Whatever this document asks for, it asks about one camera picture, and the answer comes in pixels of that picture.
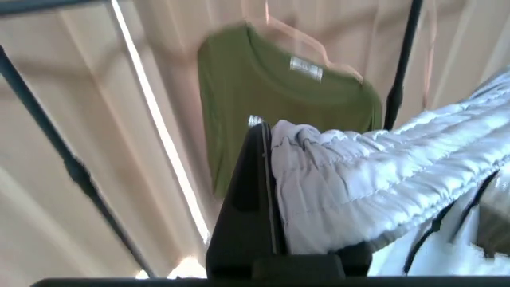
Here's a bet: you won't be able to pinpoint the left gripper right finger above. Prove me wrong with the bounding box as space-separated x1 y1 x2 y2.
338 241 374 277

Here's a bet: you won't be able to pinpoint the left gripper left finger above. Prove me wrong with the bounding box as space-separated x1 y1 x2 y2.
206 122 288 279

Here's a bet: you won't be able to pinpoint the pale grey shorts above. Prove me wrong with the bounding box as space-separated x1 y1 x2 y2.
270 65 510 277

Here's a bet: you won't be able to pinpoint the green printed t-shirt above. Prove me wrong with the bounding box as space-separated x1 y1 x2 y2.
197 23 383 200

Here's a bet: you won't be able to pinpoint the pink clothes hanger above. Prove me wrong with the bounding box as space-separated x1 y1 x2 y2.
420 0 439 109
241 0 364 85

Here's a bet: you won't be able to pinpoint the black clothes rack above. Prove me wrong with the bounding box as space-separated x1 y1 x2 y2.
0 0 424 279

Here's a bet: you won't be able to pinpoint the beige curtain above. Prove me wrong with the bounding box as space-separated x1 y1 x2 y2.
0 0 510 279

